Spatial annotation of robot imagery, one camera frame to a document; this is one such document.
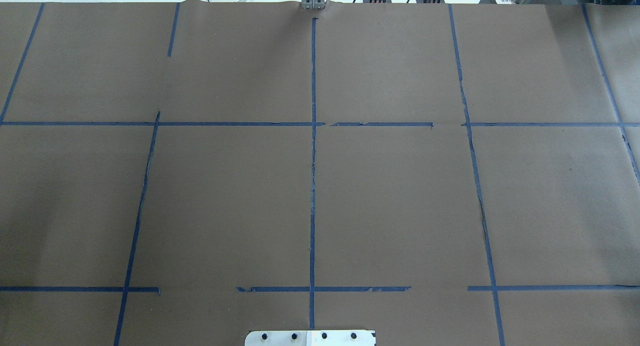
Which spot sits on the brown paper table cover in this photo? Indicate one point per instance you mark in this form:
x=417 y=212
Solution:
x=182 y=174

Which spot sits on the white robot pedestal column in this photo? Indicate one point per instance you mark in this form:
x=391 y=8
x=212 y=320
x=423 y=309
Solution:
x=312 y=338

